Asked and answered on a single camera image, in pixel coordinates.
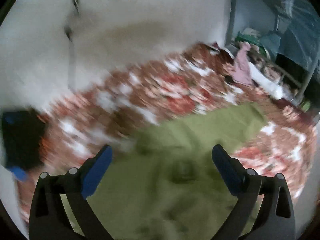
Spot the black power cable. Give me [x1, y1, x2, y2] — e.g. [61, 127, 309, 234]
[63, 24, 77, 91]

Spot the white rolled cloth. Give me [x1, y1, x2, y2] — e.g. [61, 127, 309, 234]
[249, 62, 294, 101]

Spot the blue hanging cloth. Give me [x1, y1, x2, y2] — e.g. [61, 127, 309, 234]
[260, 0, 319, 69]

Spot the black and blue clothes pile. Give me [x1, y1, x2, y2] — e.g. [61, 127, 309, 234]
[1, 108, 46, 181]

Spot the green hooded jacket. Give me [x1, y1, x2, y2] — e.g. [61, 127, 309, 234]
[88, 102, 266, 239]

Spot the pink cloth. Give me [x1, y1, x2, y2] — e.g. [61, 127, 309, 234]
[231, 42, 253, 86]

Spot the floral bed blanket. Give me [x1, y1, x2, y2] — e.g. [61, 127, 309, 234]
[17, 43, 317, 222]

